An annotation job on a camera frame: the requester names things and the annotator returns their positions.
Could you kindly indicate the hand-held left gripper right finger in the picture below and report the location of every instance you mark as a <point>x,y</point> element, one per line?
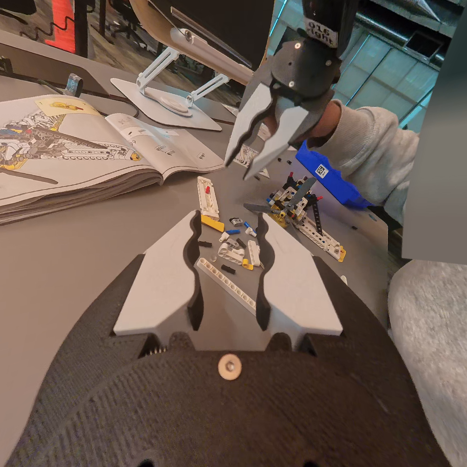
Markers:
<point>299,288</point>

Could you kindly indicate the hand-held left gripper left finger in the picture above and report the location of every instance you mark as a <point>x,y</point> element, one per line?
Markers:
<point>160,281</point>

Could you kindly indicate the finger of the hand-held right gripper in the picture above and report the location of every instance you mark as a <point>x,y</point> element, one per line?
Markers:
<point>251,102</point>
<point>288,124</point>

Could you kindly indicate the long white lego beam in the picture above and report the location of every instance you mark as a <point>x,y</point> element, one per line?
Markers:
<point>226,284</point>

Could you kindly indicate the lego helicopter model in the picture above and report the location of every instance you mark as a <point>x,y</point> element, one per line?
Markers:
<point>292,208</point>

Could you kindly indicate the white lego panel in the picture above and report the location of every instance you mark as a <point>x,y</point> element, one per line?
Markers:
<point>211,208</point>

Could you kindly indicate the person's right forearm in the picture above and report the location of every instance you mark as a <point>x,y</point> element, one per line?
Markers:
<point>365,146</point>

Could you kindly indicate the small yellow lego piece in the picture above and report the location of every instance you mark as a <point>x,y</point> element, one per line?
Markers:
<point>247,264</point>

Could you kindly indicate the thick white lego beam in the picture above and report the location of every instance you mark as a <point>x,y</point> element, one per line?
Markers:
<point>252,251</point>

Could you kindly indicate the white lego connector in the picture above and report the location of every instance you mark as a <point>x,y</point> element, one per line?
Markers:
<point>223,237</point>
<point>251,231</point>

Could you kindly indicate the short white lego beam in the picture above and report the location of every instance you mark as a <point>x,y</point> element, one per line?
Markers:
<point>230,253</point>

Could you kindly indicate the yellow wedge lego panel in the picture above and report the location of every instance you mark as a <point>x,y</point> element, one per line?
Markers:
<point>211,222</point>

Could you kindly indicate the person's right hand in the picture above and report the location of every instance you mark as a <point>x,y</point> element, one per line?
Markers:
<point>323,120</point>

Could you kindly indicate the striped sticker sheet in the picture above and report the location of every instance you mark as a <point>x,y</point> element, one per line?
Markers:
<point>248,155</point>

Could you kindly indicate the blue storage bin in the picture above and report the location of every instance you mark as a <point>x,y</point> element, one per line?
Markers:
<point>339,189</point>

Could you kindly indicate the black screen with tan rim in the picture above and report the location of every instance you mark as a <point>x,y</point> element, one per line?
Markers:
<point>219,22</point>

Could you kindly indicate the white adjustable stand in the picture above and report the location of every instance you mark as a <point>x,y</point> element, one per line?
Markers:
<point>164,102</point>

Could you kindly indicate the person's grey clothing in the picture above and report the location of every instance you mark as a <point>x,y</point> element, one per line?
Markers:
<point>430,346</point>

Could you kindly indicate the open instruction booklet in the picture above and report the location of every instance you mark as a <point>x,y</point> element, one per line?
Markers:
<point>91,153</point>

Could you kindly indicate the black office chair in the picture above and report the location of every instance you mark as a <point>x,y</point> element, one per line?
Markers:
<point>127,22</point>

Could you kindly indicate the red panel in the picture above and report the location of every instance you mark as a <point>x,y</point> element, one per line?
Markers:
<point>62,29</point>

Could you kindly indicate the metal ventilation duct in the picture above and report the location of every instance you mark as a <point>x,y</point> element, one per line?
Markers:
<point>394,18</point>

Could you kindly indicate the black desk frame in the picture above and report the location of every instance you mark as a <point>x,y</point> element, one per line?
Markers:
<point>82,25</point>

